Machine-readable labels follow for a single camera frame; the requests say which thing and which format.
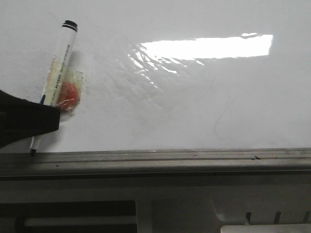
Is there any white whiteboard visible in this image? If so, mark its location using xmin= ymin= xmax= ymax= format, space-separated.
xmin=0 ymin=0 xmax=311 ymax=152

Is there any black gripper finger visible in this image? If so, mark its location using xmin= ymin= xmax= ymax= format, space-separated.
xmin=0 ymin=91 xmax=60 ymax=148

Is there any white black whiteboard marker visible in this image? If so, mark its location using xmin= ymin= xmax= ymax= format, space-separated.
xmin=30 ymin=20 xmax=79 ymax=157

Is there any red round magnet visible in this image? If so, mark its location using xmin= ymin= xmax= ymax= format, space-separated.
xmin=56 ymin=82 xmax=79 ymax=111

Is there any grey aluminium whiteboard frame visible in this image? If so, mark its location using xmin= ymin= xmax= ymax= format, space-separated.
xmin=0 ymin=148 xmax=311 ymax=178

